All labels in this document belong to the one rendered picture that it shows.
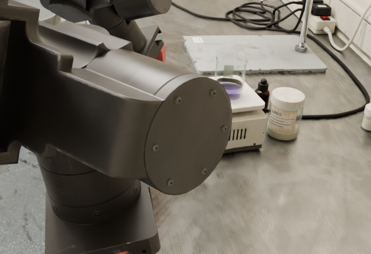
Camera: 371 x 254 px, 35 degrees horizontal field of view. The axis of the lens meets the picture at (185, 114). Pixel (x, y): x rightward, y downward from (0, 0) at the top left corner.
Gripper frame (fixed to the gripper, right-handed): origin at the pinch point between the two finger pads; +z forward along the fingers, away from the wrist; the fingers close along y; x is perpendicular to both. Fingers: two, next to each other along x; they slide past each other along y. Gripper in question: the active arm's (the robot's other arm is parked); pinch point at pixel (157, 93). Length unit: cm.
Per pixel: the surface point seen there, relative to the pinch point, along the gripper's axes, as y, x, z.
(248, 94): 9.9, -8.9, 11.3
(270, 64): 37.6, -1.4, 27.4
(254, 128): 4.8, -9.8, 14.6
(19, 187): 40, 109, 66
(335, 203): -5.6, -22.7, 22.0
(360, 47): 54, -17, 39
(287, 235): -15.2, -18.7, 16.6
